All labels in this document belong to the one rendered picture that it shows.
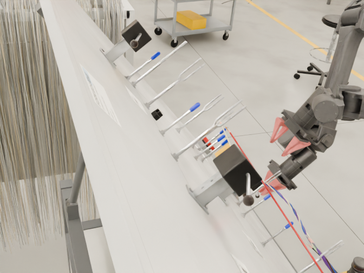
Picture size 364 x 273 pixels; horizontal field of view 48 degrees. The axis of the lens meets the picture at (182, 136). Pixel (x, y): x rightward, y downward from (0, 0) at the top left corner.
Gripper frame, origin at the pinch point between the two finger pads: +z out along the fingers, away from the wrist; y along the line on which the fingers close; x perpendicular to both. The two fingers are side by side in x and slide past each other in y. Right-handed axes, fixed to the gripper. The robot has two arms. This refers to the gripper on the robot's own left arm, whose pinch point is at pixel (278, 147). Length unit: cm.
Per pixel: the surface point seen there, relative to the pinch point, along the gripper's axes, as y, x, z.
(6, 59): -69, -48, 34
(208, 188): 25, -57, -8
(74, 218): -15, -35, 48
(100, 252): -12, -19, 62
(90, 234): -21, -19, 64
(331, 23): -185, 271, -30
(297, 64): -217, 325, 28
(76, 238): -8, -37, 48
